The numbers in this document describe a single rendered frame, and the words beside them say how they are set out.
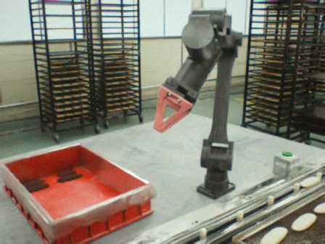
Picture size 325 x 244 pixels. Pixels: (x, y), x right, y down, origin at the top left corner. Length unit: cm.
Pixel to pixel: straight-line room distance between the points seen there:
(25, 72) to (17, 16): 78
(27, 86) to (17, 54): 48
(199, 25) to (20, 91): 460
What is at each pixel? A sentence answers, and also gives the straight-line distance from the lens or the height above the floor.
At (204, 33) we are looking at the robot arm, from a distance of 58.
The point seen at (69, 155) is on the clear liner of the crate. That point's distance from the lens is 130.
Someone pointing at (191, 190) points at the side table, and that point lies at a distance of 114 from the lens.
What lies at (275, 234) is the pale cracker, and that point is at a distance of 82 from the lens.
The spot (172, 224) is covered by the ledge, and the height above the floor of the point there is 86.
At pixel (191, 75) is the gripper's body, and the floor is 128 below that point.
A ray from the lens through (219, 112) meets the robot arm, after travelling 106.
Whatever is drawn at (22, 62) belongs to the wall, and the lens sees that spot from 504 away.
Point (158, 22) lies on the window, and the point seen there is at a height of 144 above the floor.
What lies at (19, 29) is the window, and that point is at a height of 135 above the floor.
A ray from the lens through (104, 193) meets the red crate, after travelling 113.
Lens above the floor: 137
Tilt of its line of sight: 17 degrees down
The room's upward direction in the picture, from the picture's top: straight up
